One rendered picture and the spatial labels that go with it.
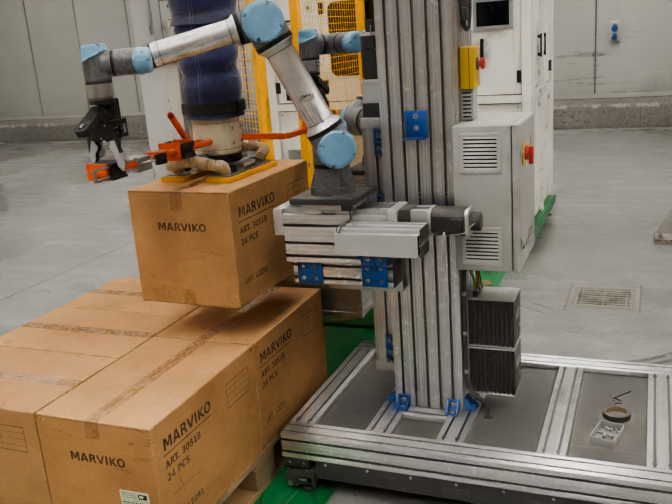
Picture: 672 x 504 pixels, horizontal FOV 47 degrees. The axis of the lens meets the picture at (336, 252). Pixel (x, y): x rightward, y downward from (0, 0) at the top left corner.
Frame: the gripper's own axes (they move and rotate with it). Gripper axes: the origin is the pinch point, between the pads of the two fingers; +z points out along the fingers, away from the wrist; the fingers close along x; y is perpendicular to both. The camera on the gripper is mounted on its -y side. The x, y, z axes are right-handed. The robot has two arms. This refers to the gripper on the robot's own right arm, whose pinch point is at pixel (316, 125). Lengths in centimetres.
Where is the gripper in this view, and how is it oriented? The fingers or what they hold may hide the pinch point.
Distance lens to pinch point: 298.3
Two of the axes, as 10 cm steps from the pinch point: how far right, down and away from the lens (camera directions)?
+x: 9.1, 0.5, -4.1
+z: 0.7, 9.6, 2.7
